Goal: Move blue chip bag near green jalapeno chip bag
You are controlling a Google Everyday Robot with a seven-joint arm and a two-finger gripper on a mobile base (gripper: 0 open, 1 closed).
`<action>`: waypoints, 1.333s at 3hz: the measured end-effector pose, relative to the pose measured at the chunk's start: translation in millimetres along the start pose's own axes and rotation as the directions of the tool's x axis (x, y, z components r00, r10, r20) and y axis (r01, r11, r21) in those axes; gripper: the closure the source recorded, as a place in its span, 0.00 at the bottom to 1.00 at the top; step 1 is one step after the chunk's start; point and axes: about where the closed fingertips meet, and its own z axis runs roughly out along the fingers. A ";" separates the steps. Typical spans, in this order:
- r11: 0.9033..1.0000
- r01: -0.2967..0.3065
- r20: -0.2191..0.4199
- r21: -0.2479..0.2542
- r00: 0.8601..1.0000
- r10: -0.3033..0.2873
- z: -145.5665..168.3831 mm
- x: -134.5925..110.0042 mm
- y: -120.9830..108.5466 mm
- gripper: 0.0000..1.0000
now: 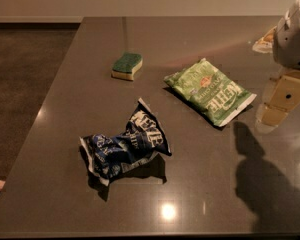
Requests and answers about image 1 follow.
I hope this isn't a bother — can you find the yellow snack packet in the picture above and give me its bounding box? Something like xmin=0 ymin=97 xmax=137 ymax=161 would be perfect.
xmin=252 ymin=27 xmax=276 ymax=54

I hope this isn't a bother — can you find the green and yellow sponge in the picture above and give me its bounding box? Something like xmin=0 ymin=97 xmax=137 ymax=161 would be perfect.
xmin=111 ymin=52 xmax=143 ymax=81

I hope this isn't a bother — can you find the blue kettle chip bag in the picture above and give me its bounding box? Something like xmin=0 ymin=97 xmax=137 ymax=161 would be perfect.
xmin=80 ymin=98 xmax=172 ymax=186

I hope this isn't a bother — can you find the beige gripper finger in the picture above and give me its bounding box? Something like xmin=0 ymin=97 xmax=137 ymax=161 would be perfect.
xmin=255 ymin=104 xmax=288 ymax=134

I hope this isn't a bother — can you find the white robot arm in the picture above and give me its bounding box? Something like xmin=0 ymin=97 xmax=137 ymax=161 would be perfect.
xmin=253 ymin=0 xmax=300 ymax=133

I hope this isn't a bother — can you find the green jalapeno chip bag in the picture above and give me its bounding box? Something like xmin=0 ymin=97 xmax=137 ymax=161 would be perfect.
xmin=164 ymin=58 xmax=256 ymax=127

